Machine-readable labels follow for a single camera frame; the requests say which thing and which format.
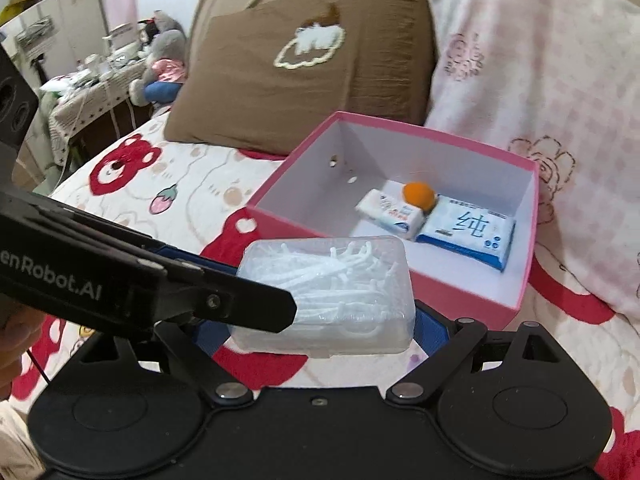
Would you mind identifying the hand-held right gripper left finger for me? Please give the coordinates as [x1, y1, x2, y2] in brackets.
[77, 317, 255, 405]

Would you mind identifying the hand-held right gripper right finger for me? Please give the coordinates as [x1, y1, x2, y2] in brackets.
[385, 302, 576, 403]

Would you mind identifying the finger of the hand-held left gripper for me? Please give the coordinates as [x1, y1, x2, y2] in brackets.
[0, 190, 242, 278]
[165, 266, 299, 334]

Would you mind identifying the pink cardboard box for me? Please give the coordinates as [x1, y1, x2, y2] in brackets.
[246, 111, 540, 333]

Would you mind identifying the clear floss pick box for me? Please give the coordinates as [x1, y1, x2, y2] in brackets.
[227, 234, 417, 358]

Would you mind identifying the white tissue packet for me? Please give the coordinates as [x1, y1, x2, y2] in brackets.
[355, 189, 426, 241]

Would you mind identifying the orange sponge ball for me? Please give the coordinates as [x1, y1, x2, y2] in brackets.
[402, 181, 439, 211]

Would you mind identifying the person's left hand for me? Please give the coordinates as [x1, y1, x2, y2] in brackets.
[0, 307, 48, 401]

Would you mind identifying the blue wet wipes packet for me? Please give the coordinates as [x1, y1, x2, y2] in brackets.
[416, 196, 517, 273]

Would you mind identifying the brown pillow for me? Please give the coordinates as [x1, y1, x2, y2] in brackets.
[164, 0, 440, 157]

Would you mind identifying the table with checked cloth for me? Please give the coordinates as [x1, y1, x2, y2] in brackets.
[47, 60, 151, 161]

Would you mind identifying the grey plush toy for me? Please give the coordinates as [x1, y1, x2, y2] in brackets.
[129, 10, 188, 107]

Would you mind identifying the white cabinet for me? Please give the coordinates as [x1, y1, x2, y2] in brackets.
[0, 0, 108, 91]

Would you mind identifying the pink checked pillow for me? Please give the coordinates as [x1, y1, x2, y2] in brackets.
[415, 0, 640, 316]

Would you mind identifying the black cable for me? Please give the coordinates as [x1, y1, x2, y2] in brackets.
[27, 347, 51, 386]

